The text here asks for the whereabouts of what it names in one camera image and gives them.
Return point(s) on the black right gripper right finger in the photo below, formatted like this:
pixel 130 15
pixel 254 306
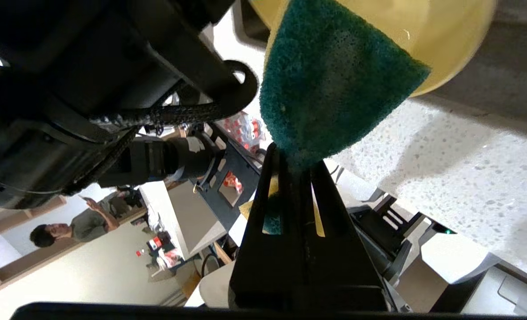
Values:
pixel 348 280

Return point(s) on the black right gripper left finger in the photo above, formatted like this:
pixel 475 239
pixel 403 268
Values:
pixel 268 275

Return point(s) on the green and yellow sponge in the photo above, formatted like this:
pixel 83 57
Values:
pixel 334 80

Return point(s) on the yellow plastic bowl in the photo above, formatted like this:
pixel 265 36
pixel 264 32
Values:
pixel 445 40

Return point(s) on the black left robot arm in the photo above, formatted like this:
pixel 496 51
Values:
pixel 68 89

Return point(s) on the seated person in background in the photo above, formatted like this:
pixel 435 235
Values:
pixel 85 224

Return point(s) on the black robot torso frame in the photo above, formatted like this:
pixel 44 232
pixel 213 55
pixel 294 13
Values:
pixel 241 164

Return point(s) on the wooden wall shelf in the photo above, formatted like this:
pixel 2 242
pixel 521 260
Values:
pixel 23 218

